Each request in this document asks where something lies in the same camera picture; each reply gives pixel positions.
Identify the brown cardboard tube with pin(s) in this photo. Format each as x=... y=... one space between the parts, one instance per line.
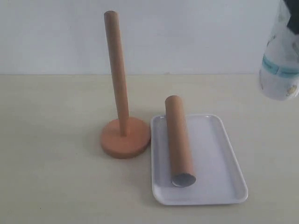
x=182 y=171

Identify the printed white paper towel roll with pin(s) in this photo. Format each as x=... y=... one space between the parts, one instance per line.
x=279 y=72

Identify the wooden paper towel holder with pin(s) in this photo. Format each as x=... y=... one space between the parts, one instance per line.
x=125 y=137

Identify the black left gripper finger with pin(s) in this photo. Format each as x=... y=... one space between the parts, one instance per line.
x=293 y=23

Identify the white rectangular plastic tray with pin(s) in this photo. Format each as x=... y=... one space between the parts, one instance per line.
x=219 y=179

